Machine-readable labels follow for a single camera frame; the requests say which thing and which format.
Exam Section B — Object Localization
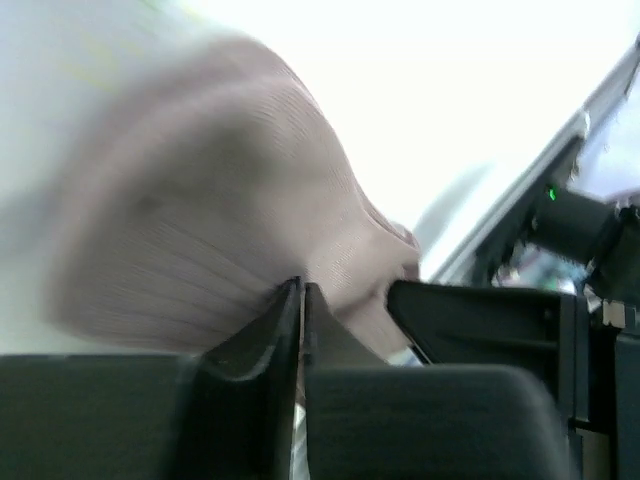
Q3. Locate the mauve sock with red stripe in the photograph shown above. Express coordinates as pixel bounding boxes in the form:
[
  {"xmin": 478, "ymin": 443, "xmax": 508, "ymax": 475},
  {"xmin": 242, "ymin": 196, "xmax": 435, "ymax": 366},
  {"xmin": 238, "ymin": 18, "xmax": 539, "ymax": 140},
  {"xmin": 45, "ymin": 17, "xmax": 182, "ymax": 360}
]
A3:
[{"xmin": 46, "ymin": 35, "xmax": 419, "ymax": 358}]

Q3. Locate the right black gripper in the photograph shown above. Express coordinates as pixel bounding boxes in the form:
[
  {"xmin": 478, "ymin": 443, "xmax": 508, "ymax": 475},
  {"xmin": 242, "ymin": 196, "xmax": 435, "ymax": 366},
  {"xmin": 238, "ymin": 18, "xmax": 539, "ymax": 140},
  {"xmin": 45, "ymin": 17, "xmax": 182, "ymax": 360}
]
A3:
[{"xmin": 387, "ymin": 204, "xmax": 639, "ymax": 479}]

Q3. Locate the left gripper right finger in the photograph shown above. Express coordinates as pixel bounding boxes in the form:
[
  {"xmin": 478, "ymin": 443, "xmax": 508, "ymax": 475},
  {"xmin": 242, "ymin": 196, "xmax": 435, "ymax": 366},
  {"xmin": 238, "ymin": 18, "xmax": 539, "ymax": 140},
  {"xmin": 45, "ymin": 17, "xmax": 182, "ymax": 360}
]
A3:
[{"xmin": 304, "ymin": 284, "xmax": 570, "ymax": 479}]

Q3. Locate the aluminium front rail frame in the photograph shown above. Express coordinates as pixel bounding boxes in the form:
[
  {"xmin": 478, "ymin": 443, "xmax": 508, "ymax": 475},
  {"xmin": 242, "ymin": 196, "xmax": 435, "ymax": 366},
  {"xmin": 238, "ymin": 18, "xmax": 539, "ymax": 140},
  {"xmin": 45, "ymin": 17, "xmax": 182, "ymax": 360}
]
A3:
[{"xmin": 426, "ymin": 39, "xmax": 639, "ymax": 284}]

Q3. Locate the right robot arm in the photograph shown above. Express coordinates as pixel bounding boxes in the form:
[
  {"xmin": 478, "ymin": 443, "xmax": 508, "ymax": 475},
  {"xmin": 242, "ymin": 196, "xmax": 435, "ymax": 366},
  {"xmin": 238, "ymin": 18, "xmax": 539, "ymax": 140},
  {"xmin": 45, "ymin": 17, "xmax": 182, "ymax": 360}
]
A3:
[{"xmin": 387, "ymin": 186, "xmax": 639, "ymax": 479}]

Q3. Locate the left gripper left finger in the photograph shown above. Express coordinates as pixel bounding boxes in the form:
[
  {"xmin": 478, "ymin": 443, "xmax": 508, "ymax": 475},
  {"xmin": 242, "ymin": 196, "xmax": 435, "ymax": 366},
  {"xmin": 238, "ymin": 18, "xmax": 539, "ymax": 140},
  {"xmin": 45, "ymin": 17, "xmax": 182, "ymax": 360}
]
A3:
[{"xmin": 1, "ymin": 279, "xmax": 302, "ymax": 479}]

